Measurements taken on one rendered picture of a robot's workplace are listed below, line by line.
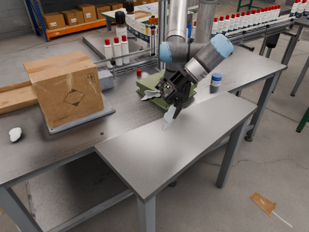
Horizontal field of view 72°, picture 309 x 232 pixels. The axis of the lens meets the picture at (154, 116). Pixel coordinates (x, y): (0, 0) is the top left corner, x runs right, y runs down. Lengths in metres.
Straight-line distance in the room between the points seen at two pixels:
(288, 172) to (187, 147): 1.41
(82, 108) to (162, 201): 1.01
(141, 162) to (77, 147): 0.32
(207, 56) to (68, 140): 0.78
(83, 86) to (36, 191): 0.95
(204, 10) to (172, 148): 0.66
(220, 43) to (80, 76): 0.69
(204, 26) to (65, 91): 0.75
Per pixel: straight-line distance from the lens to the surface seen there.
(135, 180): 0.93
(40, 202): 1.75
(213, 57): 0.71
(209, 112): 1.28
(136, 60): 1.74
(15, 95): 1.64
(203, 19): 1.15
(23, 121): 1.38
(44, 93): 1.12
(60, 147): 1.13
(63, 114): 1.20
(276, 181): 2.19
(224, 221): 1.83
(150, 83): 1.35
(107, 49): 1.58
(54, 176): 1.85
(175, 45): 0.81
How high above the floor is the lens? 1.59
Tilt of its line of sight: 39 degrees down
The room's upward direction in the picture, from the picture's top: straight up
